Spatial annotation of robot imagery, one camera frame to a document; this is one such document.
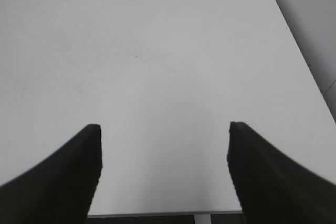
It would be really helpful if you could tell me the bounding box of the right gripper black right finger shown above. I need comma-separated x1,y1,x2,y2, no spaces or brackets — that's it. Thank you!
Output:
227,122,335,223

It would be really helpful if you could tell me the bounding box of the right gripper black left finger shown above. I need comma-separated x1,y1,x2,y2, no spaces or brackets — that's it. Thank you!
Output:
1,124,102,224

